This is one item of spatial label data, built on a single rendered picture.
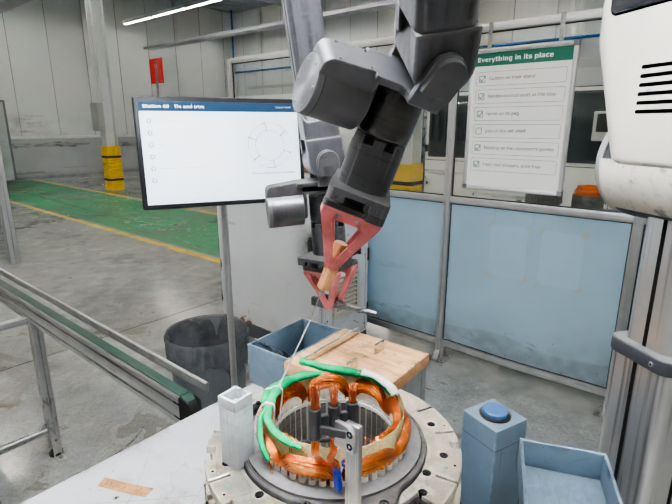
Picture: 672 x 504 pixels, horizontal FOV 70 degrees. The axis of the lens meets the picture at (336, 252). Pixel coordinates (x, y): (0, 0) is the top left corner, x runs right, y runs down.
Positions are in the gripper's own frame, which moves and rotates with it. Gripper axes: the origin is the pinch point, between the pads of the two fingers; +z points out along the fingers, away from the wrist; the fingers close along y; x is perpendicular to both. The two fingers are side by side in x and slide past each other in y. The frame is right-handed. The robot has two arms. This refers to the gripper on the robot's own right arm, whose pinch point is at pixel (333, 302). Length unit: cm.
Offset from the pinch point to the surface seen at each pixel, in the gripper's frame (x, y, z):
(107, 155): -1040, -528, 7
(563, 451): 38.1, 0.7, 14.7
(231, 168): -71, -43, -18
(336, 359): -1.4, -1.4, 12.1
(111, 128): -1049, -554, -52
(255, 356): -17.4, 3.9, 13.1
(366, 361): 3.5, -4.1, 12.4
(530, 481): 35.1, 5.0, 17.7
